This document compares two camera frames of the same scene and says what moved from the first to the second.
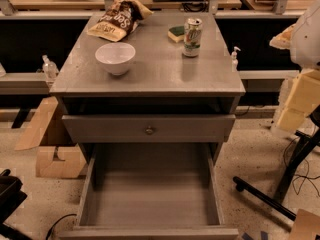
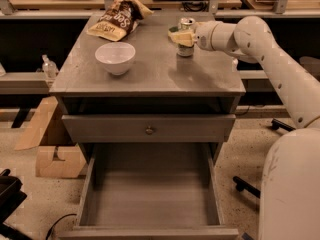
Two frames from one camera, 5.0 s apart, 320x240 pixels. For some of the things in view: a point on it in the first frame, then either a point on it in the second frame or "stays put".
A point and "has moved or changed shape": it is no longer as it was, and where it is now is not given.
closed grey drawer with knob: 150,128 stays put
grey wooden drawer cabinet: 170,80 stays put
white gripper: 306,39 to 203,36
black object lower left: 11,197 stays put
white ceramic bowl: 116,57 stays put
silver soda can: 192,37 has moved or changed shape
